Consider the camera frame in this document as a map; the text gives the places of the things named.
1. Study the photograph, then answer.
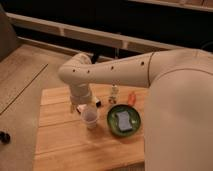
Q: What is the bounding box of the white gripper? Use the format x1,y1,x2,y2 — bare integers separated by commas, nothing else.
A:
70,93,102,114

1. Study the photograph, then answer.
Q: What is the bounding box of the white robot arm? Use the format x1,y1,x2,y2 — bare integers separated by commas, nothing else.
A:
59,48,213,171

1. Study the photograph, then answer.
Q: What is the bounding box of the small clear bottle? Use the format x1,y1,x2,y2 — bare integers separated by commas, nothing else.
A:
109,85,119,104

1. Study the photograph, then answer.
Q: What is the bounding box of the translucent plastic cup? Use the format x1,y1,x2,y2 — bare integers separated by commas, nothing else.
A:
81,107,98,129

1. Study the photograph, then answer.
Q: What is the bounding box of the green plate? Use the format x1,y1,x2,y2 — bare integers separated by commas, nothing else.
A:
107,104,141,137

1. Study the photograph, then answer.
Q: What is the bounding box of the blue sponge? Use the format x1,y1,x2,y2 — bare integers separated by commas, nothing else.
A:
116,111,132,132

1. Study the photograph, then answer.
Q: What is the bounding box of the orange carrot toy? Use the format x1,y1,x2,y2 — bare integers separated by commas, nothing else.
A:
128,92,136,106

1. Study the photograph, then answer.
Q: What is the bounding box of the dark object on floor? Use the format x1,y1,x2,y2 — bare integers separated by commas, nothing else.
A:
0,131,11,144

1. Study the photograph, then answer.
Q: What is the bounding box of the white shelf rail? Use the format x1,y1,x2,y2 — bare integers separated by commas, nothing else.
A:
6,13,181,53

